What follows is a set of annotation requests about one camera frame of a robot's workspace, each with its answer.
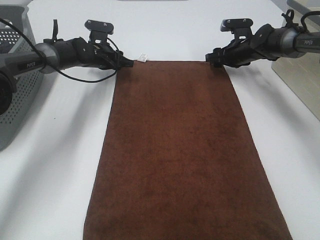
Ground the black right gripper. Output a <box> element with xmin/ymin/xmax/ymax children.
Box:
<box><xmin>205</xmin><ymin>23</ymin><xmax>278</xmax><ymax>68</ymax></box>

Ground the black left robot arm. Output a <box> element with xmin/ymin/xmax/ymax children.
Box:
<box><xmin>0</xmin><ymin>37</ymin><xmax>134</xmax><ymax>114</ymax></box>

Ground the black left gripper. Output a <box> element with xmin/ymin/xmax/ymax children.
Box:
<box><xmin>74</xmin><ymin>37</ymin><xmax>134</xmax><ymax>70</ymax></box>

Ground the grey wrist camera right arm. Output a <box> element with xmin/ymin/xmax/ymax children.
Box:
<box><xmin>220</xmin><ymin>18</ymin><xmax>254</xmax><ymax>41</ymax></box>

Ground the grey perforated plastic basket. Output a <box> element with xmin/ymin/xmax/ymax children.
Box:
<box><xmin>0</xmin><ymin>3</ymin><xmax>44</xmax><ymax>150</ymax></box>

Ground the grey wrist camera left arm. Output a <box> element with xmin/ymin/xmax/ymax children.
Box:
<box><xmin>84</xmin><ymin>19</ymin><xmax>114</xmax><ymax>46</ymax></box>

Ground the brown towel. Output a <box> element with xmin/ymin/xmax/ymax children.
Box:
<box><xmin>83</xmin><ymin>61</ymin><xmax>292</xmax><ymax>240</ymax></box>

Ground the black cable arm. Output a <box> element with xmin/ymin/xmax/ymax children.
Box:
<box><xmin>281</xmin><ymin>9</ymin><xmax>320</xmax><ymax>33</ymax></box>
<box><xmin>0</xmin><ymin>17</ymin><xmax>120</xmax><ymax>83</ymax></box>

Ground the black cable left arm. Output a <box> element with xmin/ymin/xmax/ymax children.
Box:
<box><xmin>0</xmin><ymin>17</ymin><xmax>120</xmax><ymax>83</ymax></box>

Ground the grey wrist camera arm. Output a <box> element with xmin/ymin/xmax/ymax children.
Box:
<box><xmin>220</xmin><ymin>18</ymin><xmax>254</xmax><ymax>41</ymax></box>
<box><xmin>84</xmin><ymin>19</ymin><xmax>114</xmax><ymax>46</ymax></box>

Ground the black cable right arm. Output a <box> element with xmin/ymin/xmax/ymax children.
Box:
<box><xmin>281</xmin><ymin>9</ymin><xmax>320</xmax><ymax>33</ymax></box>

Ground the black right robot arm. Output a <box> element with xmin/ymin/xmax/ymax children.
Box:
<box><xmin>205</xmin><ymin>24</ymin><xmax>320</xmax><ymax>68</ymax></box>

